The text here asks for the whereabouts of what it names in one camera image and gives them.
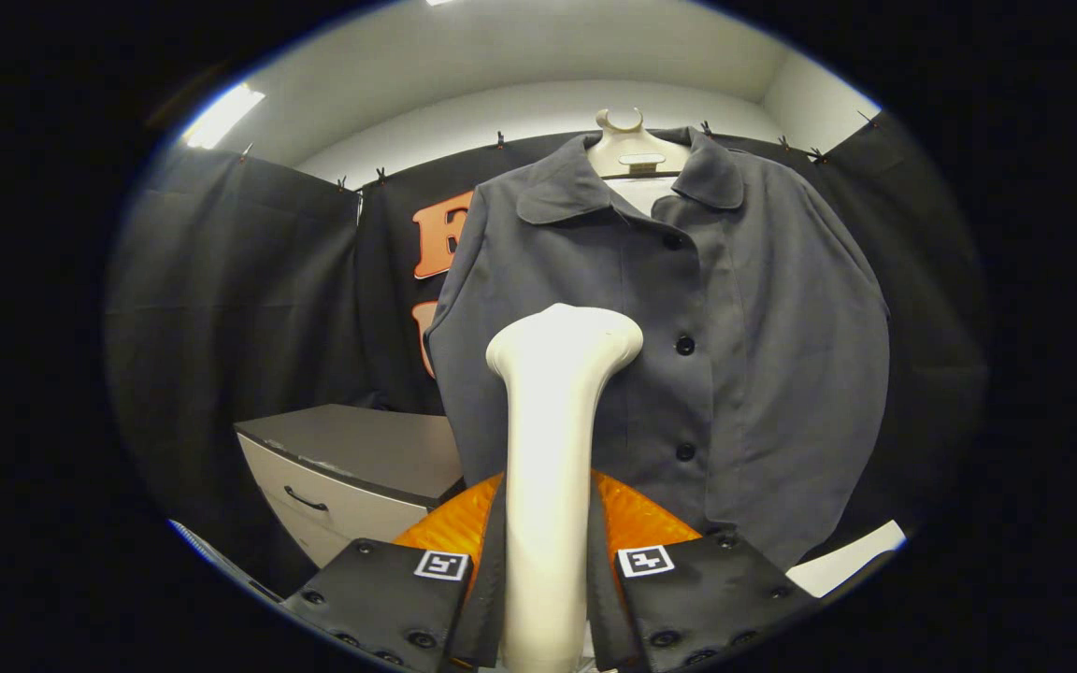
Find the white garment steamer head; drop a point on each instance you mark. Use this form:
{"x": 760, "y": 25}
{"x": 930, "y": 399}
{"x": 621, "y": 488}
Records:
{"x": 548, "y": 449}

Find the grey drawer cabinet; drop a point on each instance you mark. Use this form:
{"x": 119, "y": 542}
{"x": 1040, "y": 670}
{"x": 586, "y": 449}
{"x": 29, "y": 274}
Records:
{"x": 351, "y": 439}

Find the narrow ceiling light panel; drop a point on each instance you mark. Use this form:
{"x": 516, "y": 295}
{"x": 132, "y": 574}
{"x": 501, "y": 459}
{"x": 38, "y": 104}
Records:
{"x": 221, "y": 117}

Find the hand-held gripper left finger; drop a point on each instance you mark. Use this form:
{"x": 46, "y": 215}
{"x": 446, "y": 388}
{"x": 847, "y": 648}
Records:
{"x": 487, "y": 579}

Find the dark grey button shirt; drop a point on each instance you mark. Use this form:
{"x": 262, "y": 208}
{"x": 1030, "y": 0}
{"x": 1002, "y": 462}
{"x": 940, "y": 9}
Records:
{"x": 763, "y": 374}

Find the pale ribbed strip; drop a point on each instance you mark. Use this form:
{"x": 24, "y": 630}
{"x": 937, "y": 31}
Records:
{"x": 211, "y": 553}

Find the white mannequin torso stand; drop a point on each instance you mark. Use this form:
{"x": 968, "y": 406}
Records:
{"x": 637, "y": 150}

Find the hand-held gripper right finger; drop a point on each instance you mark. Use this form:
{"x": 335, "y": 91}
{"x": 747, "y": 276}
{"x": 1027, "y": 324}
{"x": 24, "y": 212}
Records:
{"x": 602, "y": 598}

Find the row of black cloth clips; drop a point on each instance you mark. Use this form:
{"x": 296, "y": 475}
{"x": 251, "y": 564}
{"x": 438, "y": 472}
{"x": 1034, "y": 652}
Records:
{"x": 499, "y": 141}

